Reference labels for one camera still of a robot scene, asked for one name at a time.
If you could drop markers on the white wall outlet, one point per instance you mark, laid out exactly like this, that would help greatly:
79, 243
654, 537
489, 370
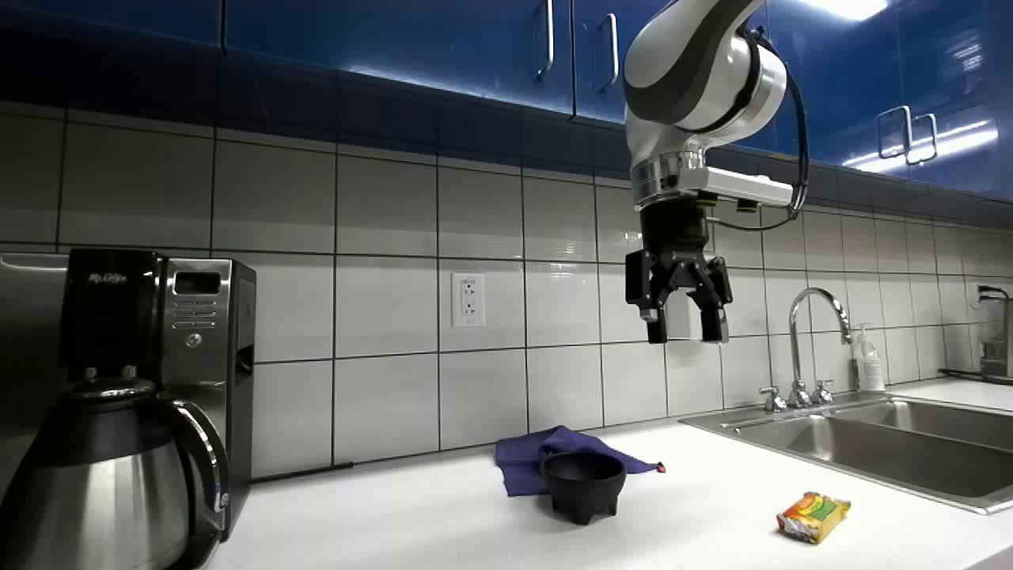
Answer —
468, 300

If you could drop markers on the stainless steel double sink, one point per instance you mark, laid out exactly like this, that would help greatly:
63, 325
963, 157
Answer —
898, 448

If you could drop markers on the dark countertop machine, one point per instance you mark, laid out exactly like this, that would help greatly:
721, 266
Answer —
997, 338

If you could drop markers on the stainless steel coffee carafe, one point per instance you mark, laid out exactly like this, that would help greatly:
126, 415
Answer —
99, 495

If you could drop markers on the chrome faucet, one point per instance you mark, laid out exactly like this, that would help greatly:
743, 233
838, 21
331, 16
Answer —
798, 316

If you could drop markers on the yellow orange candy bar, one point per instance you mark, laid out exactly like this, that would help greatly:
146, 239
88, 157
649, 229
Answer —
814, 516

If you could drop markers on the clear soap pump bottle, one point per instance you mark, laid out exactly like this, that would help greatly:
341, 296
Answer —
867, 366

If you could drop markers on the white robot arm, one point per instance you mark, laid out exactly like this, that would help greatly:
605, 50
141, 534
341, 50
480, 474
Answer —
676, 63

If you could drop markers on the blue wall cabinet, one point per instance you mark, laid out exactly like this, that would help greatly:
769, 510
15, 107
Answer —
421, 42

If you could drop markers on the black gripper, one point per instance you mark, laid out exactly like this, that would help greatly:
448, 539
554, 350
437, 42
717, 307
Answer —
673, 239

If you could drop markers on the black bowl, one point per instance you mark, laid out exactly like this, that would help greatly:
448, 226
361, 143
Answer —
584, 480

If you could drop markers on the black silver coffee maker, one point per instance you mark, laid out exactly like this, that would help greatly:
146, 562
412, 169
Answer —
194, 316

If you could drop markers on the purple cloth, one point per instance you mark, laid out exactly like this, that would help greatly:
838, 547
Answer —
520, 463

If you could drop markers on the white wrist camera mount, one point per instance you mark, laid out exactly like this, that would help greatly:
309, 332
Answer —
750, 189

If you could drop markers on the stainless steel appliance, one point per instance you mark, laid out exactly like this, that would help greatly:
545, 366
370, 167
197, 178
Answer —
28, 350

